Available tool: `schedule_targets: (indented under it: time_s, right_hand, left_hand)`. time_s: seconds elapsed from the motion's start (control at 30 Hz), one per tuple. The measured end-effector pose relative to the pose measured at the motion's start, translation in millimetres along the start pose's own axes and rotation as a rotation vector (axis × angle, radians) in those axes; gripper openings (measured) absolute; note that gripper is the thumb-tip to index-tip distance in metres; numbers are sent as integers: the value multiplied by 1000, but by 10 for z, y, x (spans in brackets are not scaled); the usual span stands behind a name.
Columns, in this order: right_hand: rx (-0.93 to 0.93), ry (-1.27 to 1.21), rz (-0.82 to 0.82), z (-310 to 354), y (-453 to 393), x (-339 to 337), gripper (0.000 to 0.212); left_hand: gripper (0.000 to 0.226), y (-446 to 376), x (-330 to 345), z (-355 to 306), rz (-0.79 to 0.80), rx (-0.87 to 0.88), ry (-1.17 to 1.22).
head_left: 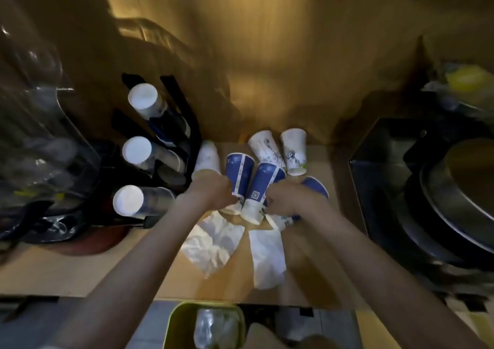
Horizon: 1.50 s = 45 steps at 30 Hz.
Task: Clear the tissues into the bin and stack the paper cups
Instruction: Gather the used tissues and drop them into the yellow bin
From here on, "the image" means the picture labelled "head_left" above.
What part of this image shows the person's right hand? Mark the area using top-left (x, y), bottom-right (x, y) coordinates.
top-left (266, 181), bottom-right (329, 223)

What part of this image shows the clear blender jar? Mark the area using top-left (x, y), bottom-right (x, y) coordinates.
top-left (0, 0), bottom-right (102, 241)

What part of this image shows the blue paper cup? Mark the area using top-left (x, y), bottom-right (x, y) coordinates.
top-left (270, 176), bottom-right (329, 230)
top-left (240, 162), bottom-right (287, 224)
top-left (225, 153), bottom-right (255, 215)

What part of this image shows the black cup dispenser rack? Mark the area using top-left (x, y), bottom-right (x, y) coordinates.
top-left (110, 73), bottom-right (203, 230)

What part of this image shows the stainless steel appliance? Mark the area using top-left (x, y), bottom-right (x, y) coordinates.
top-left (349, 117), bottom-right (494, 276)

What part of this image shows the person's leg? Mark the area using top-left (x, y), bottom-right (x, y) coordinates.
top-left (297, 333), bottom-right (337, 349)
top-left (245, 323), bottom-right (288, 349)

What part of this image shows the white paper cup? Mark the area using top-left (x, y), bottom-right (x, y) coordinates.
top-left (280, 128), bottom-right (308, 177)
top-left (248, 130), bottom-right (286, 170)
top-left (191, 140), bottom-right (221, 182)

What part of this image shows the person's left forearm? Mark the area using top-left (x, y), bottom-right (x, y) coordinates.
top-left (46, 196), bottom-right (207, 349)

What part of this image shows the person's left leg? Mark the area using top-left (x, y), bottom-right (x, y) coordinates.
top-left (245, 323), bottom-right (288, 349)

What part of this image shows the stack of grey paper cups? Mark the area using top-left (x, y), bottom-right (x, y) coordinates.
top-left (112, 185), bottom-right (177, 218)
top-left (121, 136), bottom-right (186, 174)

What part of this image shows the yellow item in plastic bag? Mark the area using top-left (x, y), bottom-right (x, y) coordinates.
top-left (422, 63), bottom-right (494, 110)

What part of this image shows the white napkin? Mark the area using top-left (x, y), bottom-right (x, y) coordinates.
top-left (249, 225), bottom-right (287, 291)
top-left (180, 210), bottom-right (246, 279)

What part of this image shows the stack of printed paper cups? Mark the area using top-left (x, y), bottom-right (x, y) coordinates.
top-left (128, 83), bottom-right (192, 145)

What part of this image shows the crumpled clear plastic trash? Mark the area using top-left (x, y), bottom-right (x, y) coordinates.
top-left (195, 308), bottom-right (240, 349)

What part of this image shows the yellow-green trash bin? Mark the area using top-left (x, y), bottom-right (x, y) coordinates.
top-left (169, 301), bottom-right (246, 349)

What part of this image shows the person's right forearm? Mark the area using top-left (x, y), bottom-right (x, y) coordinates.
top-left (301, 204), bottom-right (488, 349)

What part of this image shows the round metal lid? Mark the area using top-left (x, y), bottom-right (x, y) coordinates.
top-left (418, 138), bottom-right (494, 255)

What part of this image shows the red blender base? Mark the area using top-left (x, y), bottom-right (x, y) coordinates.
top-left (58, 221), bottom-right (132, 257)

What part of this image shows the person's left hand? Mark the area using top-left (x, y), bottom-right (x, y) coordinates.
top-left (184, 169), bottom-right (237, 217)

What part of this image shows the person's right leg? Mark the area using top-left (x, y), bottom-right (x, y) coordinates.
top-left (297, 333), bottom-right (337, 349)

